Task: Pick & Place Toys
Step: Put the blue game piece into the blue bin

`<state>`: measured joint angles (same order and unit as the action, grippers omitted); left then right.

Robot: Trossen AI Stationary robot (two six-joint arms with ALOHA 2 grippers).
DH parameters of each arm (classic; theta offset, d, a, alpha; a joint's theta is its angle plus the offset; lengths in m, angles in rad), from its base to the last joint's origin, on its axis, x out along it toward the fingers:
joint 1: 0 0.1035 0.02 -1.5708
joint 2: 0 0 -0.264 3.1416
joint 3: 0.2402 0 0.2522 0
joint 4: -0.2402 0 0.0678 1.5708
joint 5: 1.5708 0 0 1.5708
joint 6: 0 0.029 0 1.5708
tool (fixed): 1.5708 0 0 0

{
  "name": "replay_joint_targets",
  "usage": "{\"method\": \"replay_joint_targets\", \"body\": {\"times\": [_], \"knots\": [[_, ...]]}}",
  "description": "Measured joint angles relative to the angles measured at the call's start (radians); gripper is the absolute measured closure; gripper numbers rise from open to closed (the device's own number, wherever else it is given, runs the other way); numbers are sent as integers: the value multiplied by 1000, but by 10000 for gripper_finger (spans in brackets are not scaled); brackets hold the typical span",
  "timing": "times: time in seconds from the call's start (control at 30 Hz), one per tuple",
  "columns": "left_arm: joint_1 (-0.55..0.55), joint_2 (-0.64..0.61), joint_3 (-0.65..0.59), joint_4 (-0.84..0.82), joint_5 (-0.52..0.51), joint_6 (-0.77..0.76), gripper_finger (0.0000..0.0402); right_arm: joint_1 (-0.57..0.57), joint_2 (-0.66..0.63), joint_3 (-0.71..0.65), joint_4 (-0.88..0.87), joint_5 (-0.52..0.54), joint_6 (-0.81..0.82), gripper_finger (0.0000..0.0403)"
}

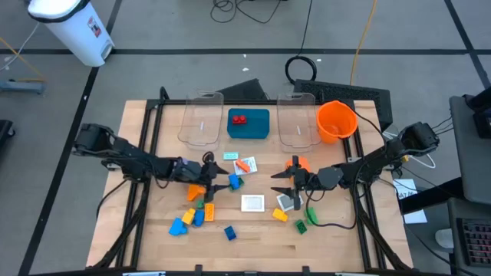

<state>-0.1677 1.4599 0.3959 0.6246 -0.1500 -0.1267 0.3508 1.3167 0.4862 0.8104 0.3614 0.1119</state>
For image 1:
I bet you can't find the plastic coated card box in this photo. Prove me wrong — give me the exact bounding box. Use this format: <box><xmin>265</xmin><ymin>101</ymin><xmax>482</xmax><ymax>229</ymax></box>
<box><xmin>276</xmin><ymin>193</ymin><xmax>305</xmax><ymax>213</ymax></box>

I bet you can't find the white trash can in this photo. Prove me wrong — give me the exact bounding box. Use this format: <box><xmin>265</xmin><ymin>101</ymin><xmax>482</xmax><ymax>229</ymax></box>
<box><xmin>27</xmin><ymin>0</ymin><xmax>116</xmax><ymax>68</ymax></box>

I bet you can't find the black table frame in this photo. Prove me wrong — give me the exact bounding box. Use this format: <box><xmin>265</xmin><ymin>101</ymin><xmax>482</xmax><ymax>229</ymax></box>
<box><xmin>87</xmin><ymin>86</ymin><xmax>414</xmax><ymax>276</ymax></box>

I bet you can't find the thin yellow floor cable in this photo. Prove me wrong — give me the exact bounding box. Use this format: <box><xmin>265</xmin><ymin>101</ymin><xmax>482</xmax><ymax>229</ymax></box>
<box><xmin>0</xmin><ymin>36</ymin><xmax>47</xmax><ymax>82</ymax></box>

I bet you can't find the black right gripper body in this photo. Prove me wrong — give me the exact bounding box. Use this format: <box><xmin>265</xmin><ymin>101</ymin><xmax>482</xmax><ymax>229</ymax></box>
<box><xmin>291</xmin><ymin>155</ymin><xmax>325</xmax><ymax>212</ymax></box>

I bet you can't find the orange foam die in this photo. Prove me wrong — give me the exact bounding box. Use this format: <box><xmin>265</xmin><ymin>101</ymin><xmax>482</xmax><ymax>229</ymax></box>
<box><xmin>285</xmin><ymin>156</ymin><xmax>312</xmax><ymax>174</ymax></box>

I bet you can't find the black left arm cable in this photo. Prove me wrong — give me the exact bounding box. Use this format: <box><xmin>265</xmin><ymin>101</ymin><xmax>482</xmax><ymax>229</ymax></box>
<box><xmin>95</xmin><ymin>178</ymin><xmax>130</xmax><ymax>219</ymax></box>

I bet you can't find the clear plastic bin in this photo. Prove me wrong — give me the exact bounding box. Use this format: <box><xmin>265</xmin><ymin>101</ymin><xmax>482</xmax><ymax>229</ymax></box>
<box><xmin>276</xmin><ymin>92</ymin><xmax>322</xmax><ymax>153</ymax></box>
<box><xmin>177</xmin><ymin>90</ymin><xmax>225</xmax><ymax>151</ymax></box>

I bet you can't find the black slanted panel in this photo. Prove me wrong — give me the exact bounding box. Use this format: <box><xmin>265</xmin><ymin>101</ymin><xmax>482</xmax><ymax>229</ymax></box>
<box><xmin>209</xmin><ymin>77</ymin><xmax>269</xmax><ymax>102</ymax></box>

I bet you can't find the black mesh computer case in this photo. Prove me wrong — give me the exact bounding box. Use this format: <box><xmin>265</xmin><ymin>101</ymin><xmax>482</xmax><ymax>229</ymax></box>
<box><xmin>293</xmin><ymin>78</ymin><xmax>394</xmax><ymax>133</ymax></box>

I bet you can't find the green stepped block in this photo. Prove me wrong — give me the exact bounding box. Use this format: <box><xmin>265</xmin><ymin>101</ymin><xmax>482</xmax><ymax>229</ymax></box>
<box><xmin>304</xmin><ymin>206</ymin><xmax>319</xmax><ymax>226</ymax></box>

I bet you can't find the black keyboard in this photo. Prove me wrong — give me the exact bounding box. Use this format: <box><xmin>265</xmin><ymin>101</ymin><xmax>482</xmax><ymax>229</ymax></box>
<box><xmin>456</xmin><ymin>217</ymin><xmax>491</xmax><ymax>268</ymax></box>

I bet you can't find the green long brick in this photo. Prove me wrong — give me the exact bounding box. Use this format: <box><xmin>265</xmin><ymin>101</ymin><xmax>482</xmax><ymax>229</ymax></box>
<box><xmin>229</xmin><ymin>176</ymin><xmax>246</xmax><ymax>192</ymax></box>

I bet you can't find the black chair base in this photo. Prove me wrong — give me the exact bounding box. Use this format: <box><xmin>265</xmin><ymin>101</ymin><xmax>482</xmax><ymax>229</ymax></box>
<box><xmin>0</xmin><ymin>119</ymin><xmax>16</xmax><ymax>149</ymax></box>

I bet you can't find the light blue toy block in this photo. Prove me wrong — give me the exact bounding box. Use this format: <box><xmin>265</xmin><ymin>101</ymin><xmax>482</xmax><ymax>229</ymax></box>
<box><xmin>168</xmin><ymin>217</ymin><xmax>189</xmax><ymax>237</ymax></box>

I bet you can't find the white picture card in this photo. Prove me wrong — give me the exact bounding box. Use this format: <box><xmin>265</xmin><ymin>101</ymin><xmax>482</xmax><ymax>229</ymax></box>
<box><xmin>232</xmin><ymin>156</ymin><xmax>259</xmax><ymax>176</ymax></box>

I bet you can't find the white paper sheet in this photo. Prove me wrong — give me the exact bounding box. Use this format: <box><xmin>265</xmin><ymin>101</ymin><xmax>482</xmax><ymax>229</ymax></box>
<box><xmin>392</xmin><ymin>178</ymin><xmax>419</xmax><ymax>200</ymax></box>
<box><xmin>402</xmin><ymin>209</ymin><xmax>428</xmax><ymax>225</ymax></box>

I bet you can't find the black desk device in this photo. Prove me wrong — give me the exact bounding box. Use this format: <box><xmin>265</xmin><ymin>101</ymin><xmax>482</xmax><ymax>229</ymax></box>
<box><xmin>462</xmin><ymin>86</ymin><xmax>491</xmax><ymax>140</ymax></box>

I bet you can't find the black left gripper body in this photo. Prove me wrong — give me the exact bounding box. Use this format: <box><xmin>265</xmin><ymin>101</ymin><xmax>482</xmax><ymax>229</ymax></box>
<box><xmin>174</xmin><ymin>159</ymin><xmax>217</xmax><ymax>203</ymax></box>

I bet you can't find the white computer mouse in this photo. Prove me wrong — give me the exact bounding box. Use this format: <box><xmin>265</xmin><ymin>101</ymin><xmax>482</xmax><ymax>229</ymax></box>
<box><xmin>434</xmin><ymin>228</ymin><xmax>455</xmax><ymax>249</ymax></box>

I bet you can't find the teal plastic bin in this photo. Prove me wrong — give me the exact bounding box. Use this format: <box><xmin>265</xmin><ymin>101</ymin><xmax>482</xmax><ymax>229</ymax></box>
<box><xmin>226</xmin><ymin>107</ymin><xmax>271</xmax><ymax>140</ymax></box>

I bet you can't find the grey-blue floor base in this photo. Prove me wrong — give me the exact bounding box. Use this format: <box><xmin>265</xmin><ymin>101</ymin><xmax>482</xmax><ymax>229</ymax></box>
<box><xmin>0</xmin><ymin>78</ymin><xmax>46</xmax><ymax>95</ymax></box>

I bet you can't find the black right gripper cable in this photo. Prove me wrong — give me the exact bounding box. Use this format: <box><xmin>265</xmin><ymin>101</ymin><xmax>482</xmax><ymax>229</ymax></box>
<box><xmin>305</xmin><ymin>168</ymin><xmax>364</xmax><ymax>231</ymax></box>

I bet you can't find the orange pumpkin bucket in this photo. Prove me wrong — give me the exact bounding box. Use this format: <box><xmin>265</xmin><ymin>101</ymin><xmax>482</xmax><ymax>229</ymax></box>
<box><xmin>315</xmin><ymin>100</ymin><xmax>359</xmax><ymax>145</ymax></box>

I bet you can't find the black tangled cable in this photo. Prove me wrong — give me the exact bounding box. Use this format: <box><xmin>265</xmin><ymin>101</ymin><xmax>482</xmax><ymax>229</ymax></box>
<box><xmin>209</xmin><ymin>0</ymin><xmax>288</xmax><ymax>25</ymax></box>

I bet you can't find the thin white floor cable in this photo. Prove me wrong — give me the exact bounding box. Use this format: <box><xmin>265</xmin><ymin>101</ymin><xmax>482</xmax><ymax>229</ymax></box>
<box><xmin>0</xmin><ymin>22</ymin><xmax>39</xmax><ymax>72</ymax></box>

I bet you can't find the dark grey desk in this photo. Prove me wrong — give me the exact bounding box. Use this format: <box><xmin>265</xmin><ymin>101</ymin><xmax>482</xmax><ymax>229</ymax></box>
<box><xmin>446</xmin><ymin>197</ymin><xmax>491</xmax><ymax>276</ymax></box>

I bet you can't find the black cable with coil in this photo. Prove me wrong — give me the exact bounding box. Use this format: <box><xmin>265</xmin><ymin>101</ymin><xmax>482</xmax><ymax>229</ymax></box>
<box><xmin>284</xmin><ymin>0</ymin><xmax>318</xmax><ymax>86</ymax></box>

